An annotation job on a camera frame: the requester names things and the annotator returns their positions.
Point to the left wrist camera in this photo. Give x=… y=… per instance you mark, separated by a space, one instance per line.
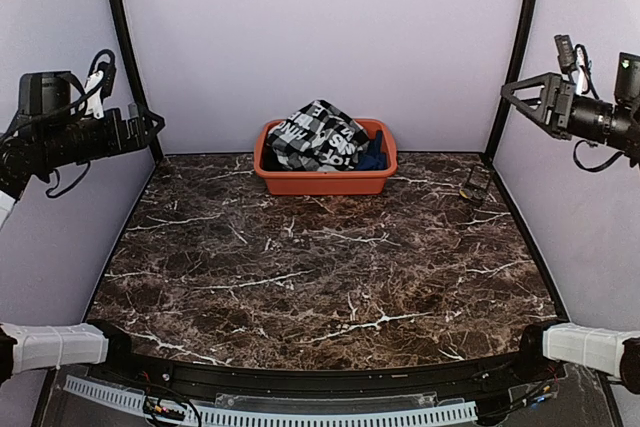
x=99 y=83

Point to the blue garment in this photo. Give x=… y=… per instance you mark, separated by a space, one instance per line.
x=373 y=158

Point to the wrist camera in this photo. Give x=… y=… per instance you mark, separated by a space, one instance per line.
x=574 y=62
x=99 y=83

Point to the black white plaid shirt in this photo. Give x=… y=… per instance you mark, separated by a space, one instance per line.
x=318 y=138

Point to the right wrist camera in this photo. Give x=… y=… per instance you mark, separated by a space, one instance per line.
x=574 y=62

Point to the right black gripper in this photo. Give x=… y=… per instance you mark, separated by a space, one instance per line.
x=557 y=93

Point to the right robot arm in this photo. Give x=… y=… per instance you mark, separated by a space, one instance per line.
x=615 y=125

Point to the black front rail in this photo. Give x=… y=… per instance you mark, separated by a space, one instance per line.
x=471 y=380

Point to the left black frame post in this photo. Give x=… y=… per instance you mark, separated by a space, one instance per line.
x=127 y=52

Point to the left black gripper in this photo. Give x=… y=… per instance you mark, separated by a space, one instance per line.
x=118 y=141

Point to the black frame post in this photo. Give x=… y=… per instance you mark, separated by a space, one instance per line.
x=514 y=69
x=127 y=52

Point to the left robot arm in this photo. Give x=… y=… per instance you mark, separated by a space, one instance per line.
x=60 y=122

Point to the white slotted cable duct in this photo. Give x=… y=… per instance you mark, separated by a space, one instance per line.
x=237 y=410

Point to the right black frame post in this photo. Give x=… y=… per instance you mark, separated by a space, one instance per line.
x=514 y=69

